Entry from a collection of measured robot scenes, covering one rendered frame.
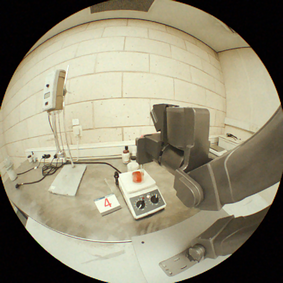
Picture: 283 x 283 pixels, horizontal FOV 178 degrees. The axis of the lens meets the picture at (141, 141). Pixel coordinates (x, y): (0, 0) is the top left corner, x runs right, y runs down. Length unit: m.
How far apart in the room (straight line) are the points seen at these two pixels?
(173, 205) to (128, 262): 0.30
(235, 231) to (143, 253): 0.23
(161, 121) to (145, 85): 0.65
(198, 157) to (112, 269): 0.37
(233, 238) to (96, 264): 0.33
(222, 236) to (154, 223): 0.27
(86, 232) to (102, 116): 0.72
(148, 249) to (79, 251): 0.22
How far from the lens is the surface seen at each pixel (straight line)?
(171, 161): 0.17
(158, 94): 0.85
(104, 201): 0.42
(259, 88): 1.58
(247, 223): 0.16
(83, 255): 0.39
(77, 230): 0.42
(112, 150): 0.78
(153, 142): 0.20
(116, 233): 0.37
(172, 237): 0.33
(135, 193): 0.38
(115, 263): 0.35
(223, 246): 0.17
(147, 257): 0.31
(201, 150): 0.15
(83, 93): 0.83
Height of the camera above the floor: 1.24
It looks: 17 degrees down
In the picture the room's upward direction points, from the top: straight up
